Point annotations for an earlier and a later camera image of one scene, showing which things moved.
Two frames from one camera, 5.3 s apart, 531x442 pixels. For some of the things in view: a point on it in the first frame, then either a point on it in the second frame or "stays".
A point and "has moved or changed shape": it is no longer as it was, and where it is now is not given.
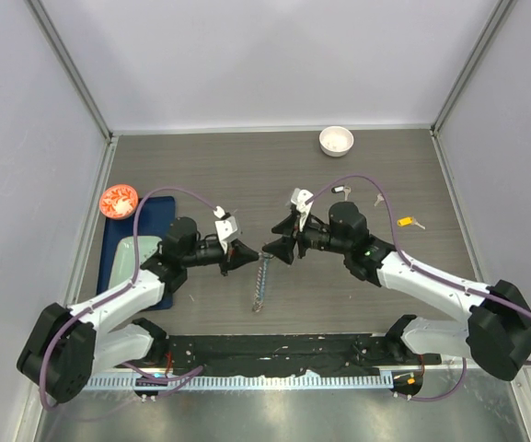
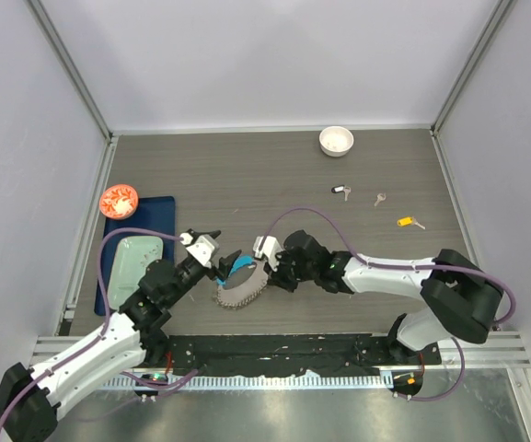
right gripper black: [283, 248] to [278, 277]
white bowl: [336, 141] stays
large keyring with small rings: [261, 281] has moved or changed shape
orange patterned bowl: [119, 201] stays
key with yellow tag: [409, 221] stays
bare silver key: [380, 198] stays
